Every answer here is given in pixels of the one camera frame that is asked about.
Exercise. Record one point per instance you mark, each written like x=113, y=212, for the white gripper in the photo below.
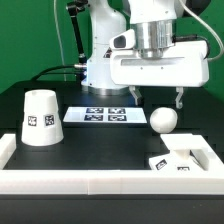
x=183, y=65

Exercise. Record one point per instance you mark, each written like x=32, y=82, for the white lamp bulb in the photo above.
x=163, y=120

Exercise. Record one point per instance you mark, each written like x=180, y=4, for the white lamp base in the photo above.
x=185, y=153

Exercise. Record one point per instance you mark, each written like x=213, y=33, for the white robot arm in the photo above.
x=142, y=51

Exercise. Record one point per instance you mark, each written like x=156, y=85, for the white lamp shade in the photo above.
x=41, y=125

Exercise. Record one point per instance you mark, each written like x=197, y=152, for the white marker plate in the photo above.
x=122, y=115

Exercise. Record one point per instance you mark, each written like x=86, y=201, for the white U-shaped fence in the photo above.
x=107, y=182

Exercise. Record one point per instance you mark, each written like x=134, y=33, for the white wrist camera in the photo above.
x=125, y=40

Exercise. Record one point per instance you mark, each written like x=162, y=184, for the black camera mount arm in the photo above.
x=74, y=8

